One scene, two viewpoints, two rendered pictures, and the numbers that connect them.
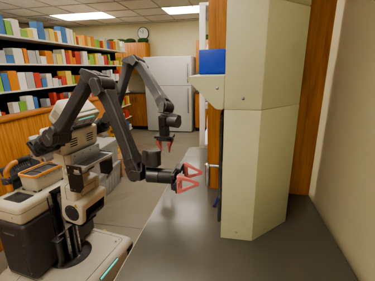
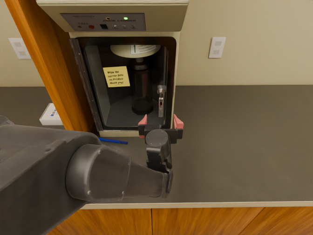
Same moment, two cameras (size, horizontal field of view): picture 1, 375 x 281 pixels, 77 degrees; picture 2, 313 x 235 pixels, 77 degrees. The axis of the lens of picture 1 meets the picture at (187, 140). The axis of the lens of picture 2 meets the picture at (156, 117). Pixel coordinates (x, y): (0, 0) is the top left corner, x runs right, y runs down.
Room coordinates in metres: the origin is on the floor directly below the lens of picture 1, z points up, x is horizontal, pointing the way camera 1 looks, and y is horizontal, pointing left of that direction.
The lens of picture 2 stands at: (0.91, 0.44, 1.61)
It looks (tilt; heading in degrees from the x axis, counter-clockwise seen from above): 44 degrees down; 258
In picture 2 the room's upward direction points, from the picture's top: straight up
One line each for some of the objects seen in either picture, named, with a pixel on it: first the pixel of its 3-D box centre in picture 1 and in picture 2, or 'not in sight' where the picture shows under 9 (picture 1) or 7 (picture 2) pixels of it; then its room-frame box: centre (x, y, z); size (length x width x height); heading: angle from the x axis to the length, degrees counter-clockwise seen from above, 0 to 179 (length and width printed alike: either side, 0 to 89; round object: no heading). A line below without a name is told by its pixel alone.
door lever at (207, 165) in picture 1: (212, 174); (160, 103); (0.78, -0.09, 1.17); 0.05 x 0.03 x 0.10; 79
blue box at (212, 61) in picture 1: (213, 62); not in sight; (0.99, -0.11, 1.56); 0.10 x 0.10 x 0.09; 79
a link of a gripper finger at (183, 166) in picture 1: (190, 173); (150, 125); (0.84, -0.01, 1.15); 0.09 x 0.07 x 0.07; 79
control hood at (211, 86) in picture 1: (210, 88); (119, 16); (0.89, -0.09, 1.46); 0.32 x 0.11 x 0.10; 169
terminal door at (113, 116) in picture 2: (222, 158); (130, 93); (0.88, -0.14, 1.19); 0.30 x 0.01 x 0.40; 169
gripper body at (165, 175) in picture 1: (169, 175); (160, 142); (0.82, 0.07, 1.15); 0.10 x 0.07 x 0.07; 169
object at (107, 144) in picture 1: (94, 155); not in sight; (2.83, 1.18, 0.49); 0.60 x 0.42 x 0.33; 169
